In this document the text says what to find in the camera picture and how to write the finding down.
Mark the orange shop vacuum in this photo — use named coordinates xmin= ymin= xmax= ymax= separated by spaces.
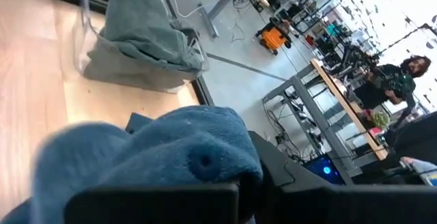
xmin=255 ymin=16 xmax=294 ymax=56

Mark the blue denim hat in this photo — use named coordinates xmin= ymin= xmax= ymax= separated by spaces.
xmin=0 ymin=104 xmax=264 ymax=224

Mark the grey leg wooden workbench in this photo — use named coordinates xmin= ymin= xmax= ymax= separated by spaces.
xmin=262 ymin=58 xmax=390 ymax=186

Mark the long wooden top workbench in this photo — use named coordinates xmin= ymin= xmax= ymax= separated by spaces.
xmin=197 ymin=0 xmax=271 ymax=39

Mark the blue lit computer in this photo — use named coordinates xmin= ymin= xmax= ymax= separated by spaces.
xmin=302 ymin=154 xmax=346 ymax=186

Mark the person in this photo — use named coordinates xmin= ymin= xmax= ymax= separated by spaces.
xmin=353 ymin=55 xmax=432 ymax=131

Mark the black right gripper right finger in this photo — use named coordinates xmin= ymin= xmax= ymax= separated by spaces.
xmin=247 ymin=130 xmax=437 ymax=224

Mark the clear plastic container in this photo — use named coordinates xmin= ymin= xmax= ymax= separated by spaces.
xmin=72 ymin=0 xmax=210 ymax=94

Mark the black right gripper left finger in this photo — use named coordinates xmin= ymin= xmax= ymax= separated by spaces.
xmin=64 ymin=182 xmax=240 ymax=224

